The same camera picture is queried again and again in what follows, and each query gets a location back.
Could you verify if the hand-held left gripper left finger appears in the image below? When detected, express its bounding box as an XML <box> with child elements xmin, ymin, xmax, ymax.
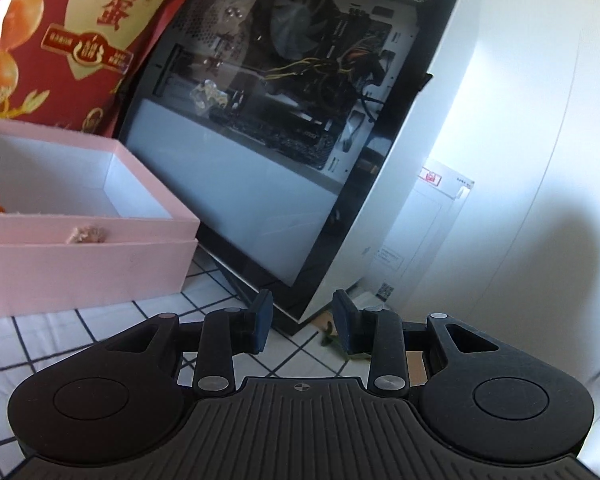
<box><xmin>97</xmin><ymin>289</ymin><xmax>274</xmax><ymax>396</ymax></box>

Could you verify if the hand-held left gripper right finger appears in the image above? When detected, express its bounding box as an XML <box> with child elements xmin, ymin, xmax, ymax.
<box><xmin>332</xmin><ymin>289</ymin><xmax>506</xmax><ymax>395</ymax></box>

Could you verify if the pink cardboard box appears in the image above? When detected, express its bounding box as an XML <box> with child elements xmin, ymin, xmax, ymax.
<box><xmin>0</xmin><ymin>117</ymin><xmax>201</xmax><ymax>320</ymax></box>

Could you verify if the green leaf scrap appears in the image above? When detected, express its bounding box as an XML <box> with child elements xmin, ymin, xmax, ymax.
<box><xmin>320</xmin><ymin>325</ymin><xmax>372</xmax><ymax>361</ymax></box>

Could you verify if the white appliance with stickers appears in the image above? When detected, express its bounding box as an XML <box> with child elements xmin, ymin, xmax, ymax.
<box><xmin>351</xmin><ymin>159</ymin><xmax>477</xmax><ymax>312</ymax></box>

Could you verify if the white checked cloth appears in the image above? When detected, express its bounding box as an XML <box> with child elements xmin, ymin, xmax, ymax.
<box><xmin>0</xmin><ymin>247</ymin><xmax>376</xmax><ymax>480</ymax></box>

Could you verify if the white glass-sided computer case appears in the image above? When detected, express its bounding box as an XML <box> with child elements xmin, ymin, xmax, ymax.
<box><xmin>116</xmin><ymin>0</ymin><xmax>473</xmax><ymax>337</ymax></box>

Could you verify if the red printed snack bag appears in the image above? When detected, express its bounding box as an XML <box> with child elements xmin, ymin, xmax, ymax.
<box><xmin>0</xmin><ymin>0</ymin><xmax>220</xmax><ymax>139</ymax></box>

